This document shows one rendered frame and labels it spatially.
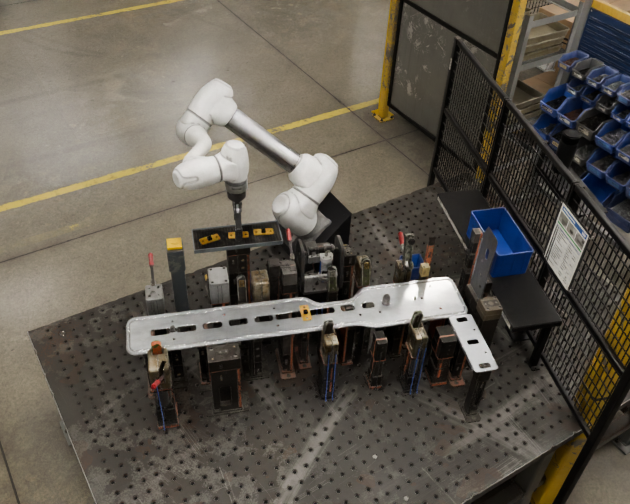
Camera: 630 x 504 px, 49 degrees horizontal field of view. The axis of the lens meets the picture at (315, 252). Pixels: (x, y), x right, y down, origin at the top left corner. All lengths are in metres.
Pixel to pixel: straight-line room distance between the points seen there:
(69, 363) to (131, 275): 1.44
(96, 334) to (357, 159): 2.89
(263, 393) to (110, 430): 0.62
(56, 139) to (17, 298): 1.75
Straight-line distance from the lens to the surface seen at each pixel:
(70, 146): 5.76
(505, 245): 3.23
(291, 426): 2.84
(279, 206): 3.23
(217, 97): 3.14
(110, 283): 4.47
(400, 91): 5.73
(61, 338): 3.26
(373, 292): 2.92
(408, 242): 2.86
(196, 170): 2.60
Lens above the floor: 3.06
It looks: 42 degrees down
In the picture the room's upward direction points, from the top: 3 degrees clockwise
